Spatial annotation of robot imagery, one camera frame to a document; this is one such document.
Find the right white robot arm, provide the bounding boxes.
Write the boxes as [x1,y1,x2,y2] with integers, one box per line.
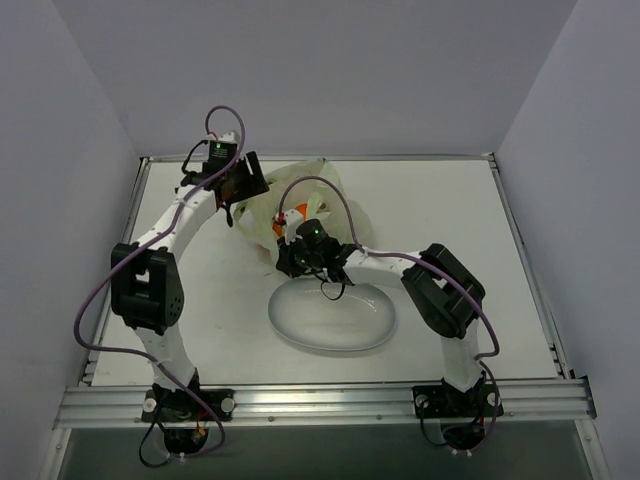
[276,210,485,413]

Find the aluminium front rail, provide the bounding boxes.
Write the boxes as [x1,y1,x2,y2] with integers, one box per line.
[54,379,596,429]

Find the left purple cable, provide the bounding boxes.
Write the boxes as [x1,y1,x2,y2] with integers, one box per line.
[73,105,247,446]

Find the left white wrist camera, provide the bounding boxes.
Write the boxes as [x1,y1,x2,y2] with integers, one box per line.
[206,130,241,144]

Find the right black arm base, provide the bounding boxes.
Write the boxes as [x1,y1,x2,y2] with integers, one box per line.
[412,371,504,456]

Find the white oval plate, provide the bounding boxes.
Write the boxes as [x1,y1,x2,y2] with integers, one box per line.
[268,278,397,353]

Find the orange fake fruit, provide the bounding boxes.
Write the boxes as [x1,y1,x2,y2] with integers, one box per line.
[293,203,307,221]

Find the translucent plastic bag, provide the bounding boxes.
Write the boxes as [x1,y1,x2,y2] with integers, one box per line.
[233,159,376,267]

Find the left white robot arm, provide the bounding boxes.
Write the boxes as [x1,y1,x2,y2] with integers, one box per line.
[110,131,269,419]

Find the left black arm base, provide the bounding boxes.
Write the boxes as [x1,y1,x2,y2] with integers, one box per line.
[140,380,236,456]

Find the purple cable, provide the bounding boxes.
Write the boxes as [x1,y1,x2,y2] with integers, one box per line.
[73,105,247,446]
[278,175,501,446]

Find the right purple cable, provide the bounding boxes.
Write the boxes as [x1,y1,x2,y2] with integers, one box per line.
[278,175,501,446]

